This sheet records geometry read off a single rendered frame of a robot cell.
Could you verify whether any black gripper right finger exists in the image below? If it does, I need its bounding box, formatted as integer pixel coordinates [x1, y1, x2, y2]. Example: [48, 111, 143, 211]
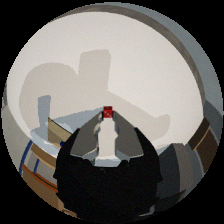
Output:
[112, 110, 163, 183]

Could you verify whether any red die with white pips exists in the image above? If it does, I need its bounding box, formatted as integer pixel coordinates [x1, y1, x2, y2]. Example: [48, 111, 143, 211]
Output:
[103, 106, 113, 118]

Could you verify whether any tan square mat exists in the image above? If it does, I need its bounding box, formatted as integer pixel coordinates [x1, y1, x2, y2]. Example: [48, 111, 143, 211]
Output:
[48, 118, 72, 148]

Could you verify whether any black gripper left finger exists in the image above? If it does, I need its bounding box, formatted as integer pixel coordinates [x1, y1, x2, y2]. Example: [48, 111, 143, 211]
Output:
[53, 111, 104, 179]

